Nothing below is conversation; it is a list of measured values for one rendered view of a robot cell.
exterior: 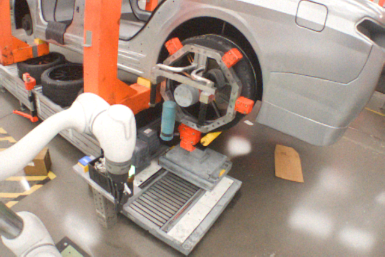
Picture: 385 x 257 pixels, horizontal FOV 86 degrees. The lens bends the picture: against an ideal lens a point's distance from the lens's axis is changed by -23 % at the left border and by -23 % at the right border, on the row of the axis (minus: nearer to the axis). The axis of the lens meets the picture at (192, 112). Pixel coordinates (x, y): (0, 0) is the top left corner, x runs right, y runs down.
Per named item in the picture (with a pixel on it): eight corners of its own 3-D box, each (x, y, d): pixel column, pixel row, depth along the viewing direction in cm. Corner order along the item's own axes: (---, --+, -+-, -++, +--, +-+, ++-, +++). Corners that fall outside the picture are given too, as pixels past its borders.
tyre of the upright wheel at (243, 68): (189, 120, 217) (266, 121, 180) (172, 132, 198) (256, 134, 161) (172, 41, 199) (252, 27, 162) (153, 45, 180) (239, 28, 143)
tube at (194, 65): (197, 70, 159) (200, 53, 154) (179, 77, 144) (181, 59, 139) (174, 62, 167) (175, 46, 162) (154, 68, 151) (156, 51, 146)
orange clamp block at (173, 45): (184, 48, 167) (177, 37, 167) (177, 50, 161) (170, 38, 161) (177, 53, 172) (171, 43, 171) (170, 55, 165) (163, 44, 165)
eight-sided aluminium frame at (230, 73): (230, 138, 171) (248, 59, 146) (225, 143, 166) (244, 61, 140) (163, 109, 193) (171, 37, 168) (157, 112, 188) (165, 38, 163)
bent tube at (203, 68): (226, 79, 151) (230, 62, 146) (211, 88, 136) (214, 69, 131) (200, 70, 158) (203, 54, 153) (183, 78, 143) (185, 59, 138)
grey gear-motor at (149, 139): (169, 160, 221) (173, 125, 204) (137, 185, 188) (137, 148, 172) (153, 151, 228) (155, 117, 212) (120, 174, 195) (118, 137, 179)
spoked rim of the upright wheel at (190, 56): (195, 111, 210) (255, 111, 182) (178, 122, 192) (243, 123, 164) (182, 49, 196) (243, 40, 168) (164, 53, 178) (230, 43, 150)
